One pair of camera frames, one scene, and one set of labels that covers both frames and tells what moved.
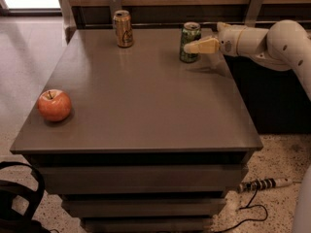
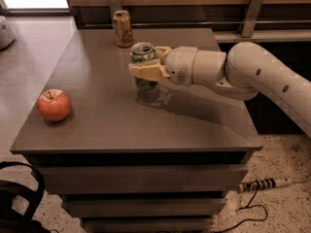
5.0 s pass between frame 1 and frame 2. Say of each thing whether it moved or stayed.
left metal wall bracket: stayed
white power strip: stayed
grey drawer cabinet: stayed
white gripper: moved
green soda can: moved
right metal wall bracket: stayed
